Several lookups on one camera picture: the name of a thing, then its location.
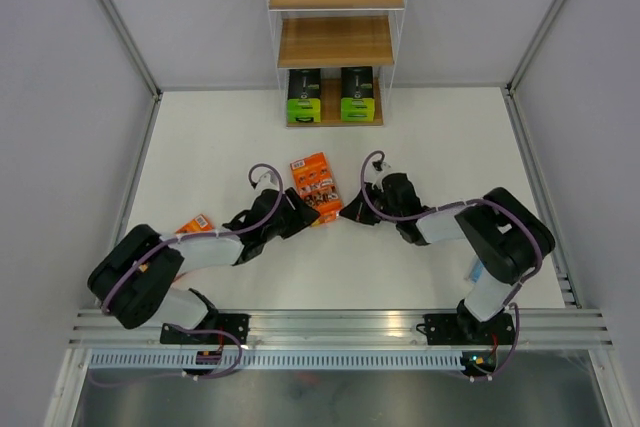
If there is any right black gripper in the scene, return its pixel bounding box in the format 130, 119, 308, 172
340, 181, 401, 225

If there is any orange razor box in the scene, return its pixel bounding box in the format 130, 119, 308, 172
175, 214, 214, 234
290, 152, 343, 227

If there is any black green razor box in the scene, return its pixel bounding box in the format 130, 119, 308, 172
340, 66, 375, 122
286, 68, 321, 124

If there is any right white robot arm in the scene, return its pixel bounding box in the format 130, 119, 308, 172
340, 173, 556, 342

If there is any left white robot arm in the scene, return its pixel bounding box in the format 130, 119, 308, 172
87, 188, 320, 330

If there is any bottom wooden shelf board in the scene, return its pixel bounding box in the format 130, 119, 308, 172
286, 78, 384, 127

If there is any middle wooden shelf board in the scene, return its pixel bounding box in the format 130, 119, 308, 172
278, 16, 394, 69

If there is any blue clear razor blister pack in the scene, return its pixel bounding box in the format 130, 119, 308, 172
467, 257, 484, 284

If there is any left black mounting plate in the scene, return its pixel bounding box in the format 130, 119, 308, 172
160, 313, 250, 346

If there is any black mounting plate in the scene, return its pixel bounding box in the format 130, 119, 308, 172
423, 313, 516, 346
160, 313, 250, 346

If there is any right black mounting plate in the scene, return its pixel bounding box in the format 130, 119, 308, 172
423, 313, 516, 346

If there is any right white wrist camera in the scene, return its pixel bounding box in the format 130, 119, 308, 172
371, 159, 394, 179

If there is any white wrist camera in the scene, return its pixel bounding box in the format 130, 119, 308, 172
371, 159, 394, 179
254, 171, 280, 194

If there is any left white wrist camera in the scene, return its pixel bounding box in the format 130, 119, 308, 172
254, 171, 280, 194

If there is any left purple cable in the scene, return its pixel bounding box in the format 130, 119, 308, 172
89, 162, 286, 388

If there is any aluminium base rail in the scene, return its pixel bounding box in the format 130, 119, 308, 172
67, 308, 613, 350

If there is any slotted cable duct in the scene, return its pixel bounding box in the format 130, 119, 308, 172
89, 349, 464, 371

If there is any white wire shelf rack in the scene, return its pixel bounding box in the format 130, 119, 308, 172
266, 0, 409, 127

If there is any right aluminium corner post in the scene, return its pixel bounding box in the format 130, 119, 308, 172
505, 0, 569, 97

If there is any aluminium corner post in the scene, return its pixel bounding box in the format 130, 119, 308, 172
505, 0, 569, 97
96, 0, 162, 100

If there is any left aluminium corner post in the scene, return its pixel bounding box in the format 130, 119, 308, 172
96, 0, 162, 100

